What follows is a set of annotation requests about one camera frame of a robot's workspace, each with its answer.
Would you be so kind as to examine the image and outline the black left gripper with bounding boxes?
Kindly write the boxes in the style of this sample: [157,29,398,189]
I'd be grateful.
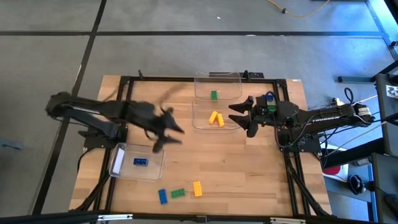
[124,102,185,154]

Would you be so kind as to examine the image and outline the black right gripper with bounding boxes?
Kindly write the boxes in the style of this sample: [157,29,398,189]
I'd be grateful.
[228,95,280,138]

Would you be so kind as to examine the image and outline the clear plastic bin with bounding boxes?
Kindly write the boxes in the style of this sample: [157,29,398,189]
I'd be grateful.
[108,142,167,182]
[193,72,243,101]
[191,98,243,131]

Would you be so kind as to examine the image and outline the white bin label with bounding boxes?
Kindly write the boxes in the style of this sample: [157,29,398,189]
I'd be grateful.
[111,147,126,175]

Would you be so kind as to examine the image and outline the red round item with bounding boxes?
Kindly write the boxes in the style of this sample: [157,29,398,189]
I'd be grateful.
[322,166,342,176]

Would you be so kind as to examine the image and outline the black metal leg bar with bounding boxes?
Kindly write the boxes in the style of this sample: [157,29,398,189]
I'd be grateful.
[322,138,385,169]

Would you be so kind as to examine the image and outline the black floor bar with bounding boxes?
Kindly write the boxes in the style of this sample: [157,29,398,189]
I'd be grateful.
[338,60,398,84]

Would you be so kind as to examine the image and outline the black desk with tag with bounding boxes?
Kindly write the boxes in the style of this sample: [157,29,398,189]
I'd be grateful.
[374,73,398,156]

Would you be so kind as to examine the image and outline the black white fiducial tag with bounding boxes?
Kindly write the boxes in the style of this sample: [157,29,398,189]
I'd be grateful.
[386,84,398,100]

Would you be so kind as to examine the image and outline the gray floor object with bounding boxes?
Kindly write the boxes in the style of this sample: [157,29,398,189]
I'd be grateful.
[0,138,25,152]

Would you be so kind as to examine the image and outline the plain black desk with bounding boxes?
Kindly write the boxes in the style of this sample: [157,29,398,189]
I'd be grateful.
[371,152,398,224]

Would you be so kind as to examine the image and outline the black aluminium table frame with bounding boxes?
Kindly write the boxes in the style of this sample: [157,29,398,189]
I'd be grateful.
[73,70,332,218]

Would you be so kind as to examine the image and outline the silver rail bracket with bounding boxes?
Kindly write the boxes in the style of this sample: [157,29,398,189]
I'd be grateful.
[269,217,307,224]
[98,213,134,222]

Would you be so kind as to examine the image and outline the yellow cable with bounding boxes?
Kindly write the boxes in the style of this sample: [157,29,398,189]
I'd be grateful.
[266,0,331,18]

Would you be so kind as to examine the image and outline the black camera rig rail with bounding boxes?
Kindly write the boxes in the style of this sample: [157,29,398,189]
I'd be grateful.
[0,211,398,224]

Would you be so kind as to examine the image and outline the metal floor rail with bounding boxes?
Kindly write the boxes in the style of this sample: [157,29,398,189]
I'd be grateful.
[365,0,398,62]

